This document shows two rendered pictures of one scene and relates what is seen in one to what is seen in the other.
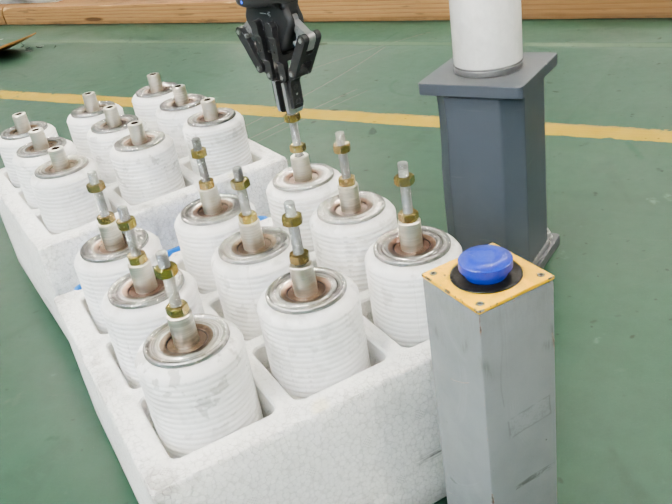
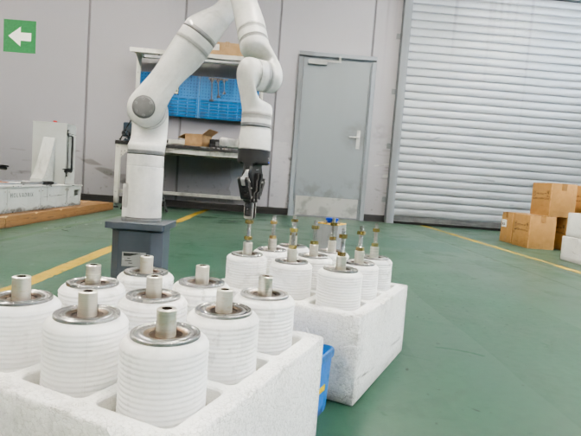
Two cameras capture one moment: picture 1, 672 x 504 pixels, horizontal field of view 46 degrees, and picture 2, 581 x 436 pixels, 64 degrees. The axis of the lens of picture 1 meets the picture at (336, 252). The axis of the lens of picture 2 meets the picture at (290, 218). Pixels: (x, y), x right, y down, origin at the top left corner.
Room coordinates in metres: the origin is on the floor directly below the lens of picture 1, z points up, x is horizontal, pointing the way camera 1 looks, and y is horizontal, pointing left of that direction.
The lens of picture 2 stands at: (1.49, 0.95, 0.43)
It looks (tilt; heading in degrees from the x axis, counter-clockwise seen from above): 4 degrees down; 232
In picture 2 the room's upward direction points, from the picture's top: 4 degrees clockwise
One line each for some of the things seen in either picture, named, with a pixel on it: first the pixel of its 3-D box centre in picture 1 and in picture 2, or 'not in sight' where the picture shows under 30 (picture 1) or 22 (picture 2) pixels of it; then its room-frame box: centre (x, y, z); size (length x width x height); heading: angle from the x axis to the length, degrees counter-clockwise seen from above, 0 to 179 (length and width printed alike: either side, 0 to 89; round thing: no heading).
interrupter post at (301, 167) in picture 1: (301, 168); (247, 248); (0.89, 0.02, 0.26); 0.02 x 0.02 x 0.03
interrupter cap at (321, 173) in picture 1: (303, 177); (246, 254); (0.89, 0.02, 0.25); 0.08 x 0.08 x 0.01
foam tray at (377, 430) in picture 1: (282, 369); (308, 319); (0.73, 0.08, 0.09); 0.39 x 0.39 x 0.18; 25
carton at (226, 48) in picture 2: not in sight; (228, 52); (-1.42, -4.23, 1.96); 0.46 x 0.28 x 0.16; 140
